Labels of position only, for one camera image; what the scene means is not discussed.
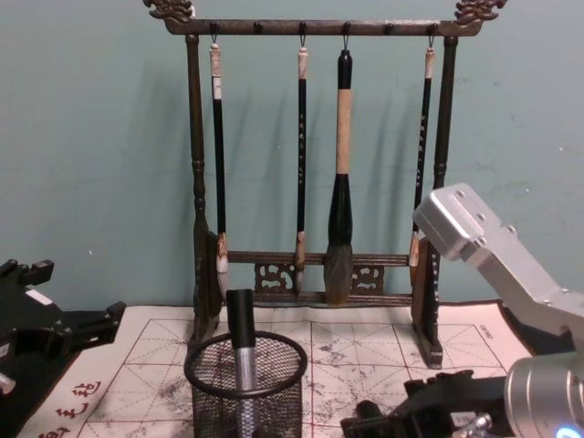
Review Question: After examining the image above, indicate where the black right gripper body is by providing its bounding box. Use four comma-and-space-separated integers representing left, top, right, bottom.
392, 375, 509, 438

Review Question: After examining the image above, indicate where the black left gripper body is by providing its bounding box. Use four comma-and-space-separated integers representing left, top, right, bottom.
0, 272, 68, 362

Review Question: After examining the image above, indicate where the white calligraphy mat, red grid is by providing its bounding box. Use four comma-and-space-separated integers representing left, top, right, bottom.
16, 298, 536, 438

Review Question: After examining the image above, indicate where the black and silver marker pen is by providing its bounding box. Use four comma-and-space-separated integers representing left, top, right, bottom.
225, 287, 257, 438

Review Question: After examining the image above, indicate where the thick tan and black brush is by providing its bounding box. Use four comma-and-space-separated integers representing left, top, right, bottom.
324, 48, 355, 307

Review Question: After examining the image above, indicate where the dark carved wooden brush rack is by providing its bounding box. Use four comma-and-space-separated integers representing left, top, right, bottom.
142, 0, 509, 370

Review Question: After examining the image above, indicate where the thin black brush, white label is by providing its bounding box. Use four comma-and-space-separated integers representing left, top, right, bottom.
208, 42, 231, 287

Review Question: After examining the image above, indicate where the thin black calligraphy brush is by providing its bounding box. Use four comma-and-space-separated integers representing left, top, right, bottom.
408, 45, 437, 280
295, 45, 310, 296

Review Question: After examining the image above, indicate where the dark cable with silver plug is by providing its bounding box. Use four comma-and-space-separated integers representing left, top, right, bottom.
452, 412, 495, 438

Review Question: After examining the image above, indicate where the black wire mesh pen cup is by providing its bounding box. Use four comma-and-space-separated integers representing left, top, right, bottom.
183, 330, 309, 438

